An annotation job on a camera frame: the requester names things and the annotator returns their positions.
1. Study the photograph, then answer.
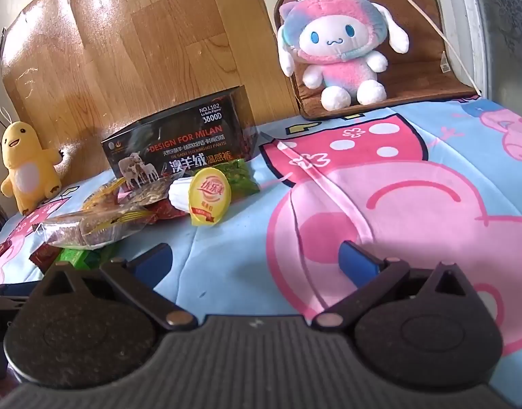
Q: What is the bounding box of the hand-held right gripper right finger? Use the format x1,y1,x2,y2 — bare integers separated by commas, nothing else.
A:
314,241,479,331

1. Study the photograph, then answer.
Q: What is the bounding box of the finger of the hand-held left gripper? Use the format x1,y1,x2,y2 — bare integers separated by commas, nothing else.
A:
0,282,35,313

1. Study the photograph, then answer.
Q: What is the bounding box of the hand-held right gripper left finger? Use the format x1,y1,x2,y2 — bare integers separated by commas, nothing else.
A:
29,243,198,330

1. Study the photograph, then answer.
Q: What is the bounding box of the dark red snack packet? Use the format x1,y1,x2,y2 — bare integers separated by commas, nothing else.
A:
29,243,63,272

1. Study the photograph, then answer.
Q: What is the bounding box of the clear brown snack packet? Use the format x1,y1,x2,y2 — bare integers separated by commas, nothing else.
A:
84,178,176,213

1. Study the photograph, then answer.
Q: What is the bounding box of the clear cake packet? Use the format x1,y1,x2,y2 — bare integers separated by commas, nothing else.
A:
35,209,155,250

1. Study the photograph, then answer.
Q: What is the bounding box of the bright green snack packet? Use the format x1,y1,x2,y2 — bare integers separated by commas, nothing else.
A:
59,243,117,271

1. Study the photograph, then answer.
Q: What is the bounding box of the yellow-lid jelly cup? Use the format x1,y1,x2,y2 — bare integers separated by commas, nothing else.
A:
167,168,233,226

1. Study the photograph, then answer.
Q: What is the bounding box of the green pea snack packet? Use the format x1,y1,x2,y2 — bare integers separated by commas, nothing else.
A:
216,158,260,194

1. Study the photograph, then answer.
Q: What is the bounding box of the black printed cardboard box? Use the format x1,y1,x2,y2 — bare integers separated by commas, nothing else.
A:
101,85,258,190

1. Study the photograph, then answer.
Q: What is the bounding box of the cartoon pig printed blanket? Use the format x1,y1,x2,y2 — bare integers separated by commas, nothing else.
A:
0,94,522,409

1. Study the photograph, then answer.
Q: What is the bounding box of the yellow plush duck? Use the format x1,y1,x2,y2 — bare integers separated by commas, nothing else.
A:
0,108,65,216

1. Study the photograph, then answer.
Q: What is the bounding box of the brown seat cushion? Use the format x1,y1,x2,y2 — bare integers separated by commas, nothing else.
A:
273,0,479,121

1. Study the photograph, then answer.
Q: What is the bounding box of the pink and blue plush toy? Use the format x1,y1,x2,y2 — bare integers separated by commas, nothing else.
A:
277,0,411,110

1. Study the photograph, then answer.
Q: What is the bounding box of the wood-grain wall sheet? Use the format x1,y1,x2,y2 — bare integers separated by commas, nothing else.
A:
0,0,301,182

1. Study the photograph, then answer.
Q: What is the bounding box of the white power cable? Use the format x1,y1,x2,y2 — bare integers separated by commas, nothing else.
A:
379,0,481,93

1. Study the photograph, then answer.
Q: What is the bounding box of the white window frame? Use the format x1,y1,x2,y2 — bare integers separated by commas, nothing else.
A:
431,0,522,103

